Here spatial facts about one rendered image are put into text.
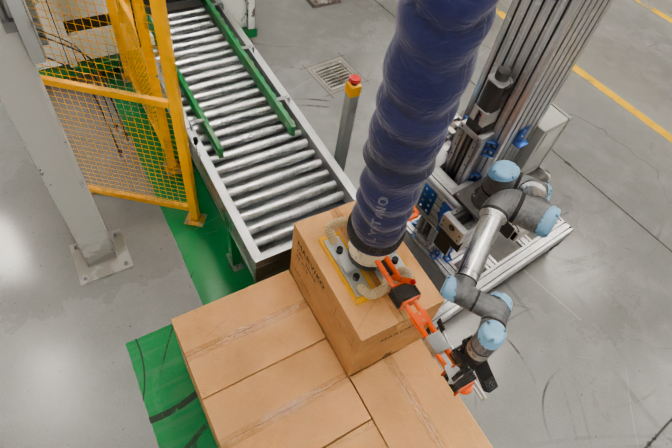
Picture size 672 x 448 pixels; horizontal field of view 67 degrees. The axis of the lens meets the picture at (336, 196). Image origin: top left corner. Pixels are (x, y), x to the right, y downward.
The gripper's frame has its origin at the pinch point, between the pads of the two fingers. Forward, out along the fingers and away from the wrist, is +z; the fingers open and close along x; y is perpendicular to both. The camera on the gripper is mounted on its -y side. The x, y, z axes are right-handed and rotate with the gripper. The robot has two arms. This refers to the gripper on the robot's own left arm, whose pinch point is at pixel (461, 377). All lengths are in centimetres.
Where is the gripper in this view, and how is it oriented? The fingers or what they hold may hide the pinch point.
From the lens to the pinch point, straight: 189.5
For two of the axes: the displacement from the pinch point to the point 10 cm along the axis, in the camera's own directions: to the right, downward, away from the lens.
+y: -4.7, -7.3, 5.0
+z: -1.2, 6.1, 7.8
